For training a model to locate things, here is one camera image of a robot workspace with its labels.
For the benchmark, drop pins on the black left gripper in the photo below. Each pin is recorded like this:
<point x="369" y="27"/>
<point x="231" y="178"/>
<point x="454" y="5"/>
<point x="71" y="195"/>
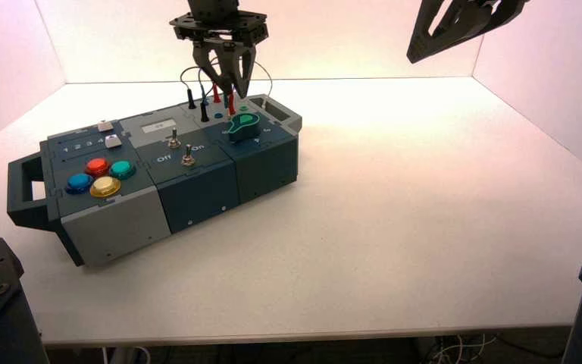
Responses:
<point x="220" y="27"/>

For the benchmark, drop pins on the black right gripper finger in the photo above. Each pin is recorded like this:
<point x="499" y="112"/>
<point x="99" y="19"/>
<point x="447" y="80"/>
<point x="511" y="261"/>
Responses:
<point x="421" y="42"/>
<point x="497" y="12"/>

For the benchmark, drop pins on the green rotary knob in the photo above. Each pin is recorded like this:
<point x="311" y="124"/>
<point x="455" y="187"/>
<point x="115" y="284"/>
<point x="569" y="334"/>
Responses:
<point x="243" y="128"/>

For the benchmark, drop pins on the small white display window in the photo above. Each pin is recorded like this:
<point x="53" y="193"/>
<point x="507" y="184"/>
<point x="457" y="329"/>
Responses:
<point x="159" y="126"/>

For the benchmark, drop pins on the green push button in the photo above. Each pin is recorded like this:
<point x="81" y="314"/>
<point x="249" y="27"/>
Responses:
<point x="122" y="169"/>

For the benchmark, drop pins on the red push button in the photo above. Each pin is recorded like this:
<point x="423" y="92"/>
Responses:
<point x="97" y="166"/>

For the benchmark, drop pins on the yellow push button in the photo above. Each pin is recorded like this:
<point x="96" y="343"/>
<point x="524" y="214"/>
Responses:
<point x="104" y="186"/>

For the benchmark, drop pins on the blue push button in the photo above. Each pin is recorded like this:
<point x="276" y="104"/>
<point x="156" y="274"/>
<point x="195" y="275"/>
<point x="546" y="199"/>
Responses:
<point x="78" y="182"/>

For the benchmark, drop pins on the teal and grey control box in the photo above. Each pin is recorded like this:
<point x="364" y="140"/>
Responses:
<point x="115" y="226"/>

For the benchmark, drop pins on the metal toggle switch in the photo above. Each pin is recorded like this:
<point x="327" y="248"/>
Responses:
<point x="173" y="142"/>
<point x="187" y="160"/>

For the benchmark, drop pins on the white keycap switch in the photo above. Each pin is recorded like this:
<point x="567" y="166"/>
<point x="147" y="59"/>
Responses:
<point x="105" y="125"/>
<point x="112" y="141"/>

